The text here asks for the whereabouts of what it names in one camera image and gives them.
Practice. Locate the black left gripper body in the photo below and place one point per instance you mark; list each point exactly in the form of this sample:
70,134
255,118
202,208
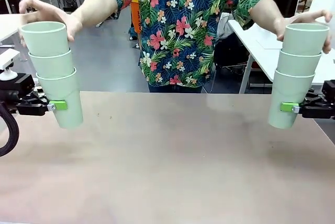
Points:
9,98

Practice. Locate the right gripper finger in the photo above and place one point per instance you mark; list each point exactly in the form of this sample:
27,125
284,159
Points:
314,99
289,106

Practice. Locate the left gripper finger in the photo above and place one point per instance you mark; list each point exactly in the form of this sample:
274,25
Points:
58,105
39,98

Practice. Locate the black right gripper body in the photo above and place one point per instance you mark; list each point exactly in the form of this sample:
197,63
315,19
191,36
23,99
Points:
332,101

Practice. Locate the pale green plastic cup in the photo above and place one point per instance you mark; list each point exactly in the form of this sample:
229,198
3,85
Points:
298,63
68,119
52,65
44,38
305,38
284,88

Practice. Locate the person's left forearm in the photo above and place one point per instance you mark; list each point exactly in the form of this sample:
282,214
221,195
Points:
264,12

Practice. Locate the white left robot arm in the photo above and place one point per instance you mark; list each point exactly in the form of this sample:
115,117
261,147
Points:
8,60

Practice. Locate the person's right forearm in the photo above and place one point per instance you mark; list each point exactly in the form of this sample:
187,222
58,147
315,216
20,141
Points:
96,6

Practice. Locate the person's left hand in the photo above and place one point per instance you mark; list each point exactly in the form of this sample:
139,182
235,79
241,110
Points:
301,20

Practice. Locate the person's right hand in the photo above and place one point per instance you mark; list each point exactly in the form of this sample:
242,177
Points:
52,13

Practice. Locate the white desk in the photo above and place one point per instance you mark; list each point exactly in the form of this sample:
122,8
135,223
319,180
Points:
261,40
10,26

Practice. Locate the grey jacket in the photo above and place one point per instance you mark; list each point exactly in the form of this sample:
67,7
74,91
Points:
225,26

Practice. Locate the dark blue jeans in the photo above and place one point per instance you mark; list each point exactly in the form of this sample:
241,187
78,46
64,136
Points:
172,89

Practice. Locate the orange printed sign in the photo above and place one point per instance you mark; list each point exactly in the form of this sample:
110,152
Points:
136,14

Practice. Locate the person in floral shirt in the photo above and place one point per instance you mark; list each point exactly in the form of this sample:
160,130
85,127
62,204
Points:
180,25

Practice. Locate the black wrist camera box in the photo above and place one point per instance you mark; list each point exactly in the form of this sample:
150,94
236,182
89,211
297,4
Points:
24,82
329,89

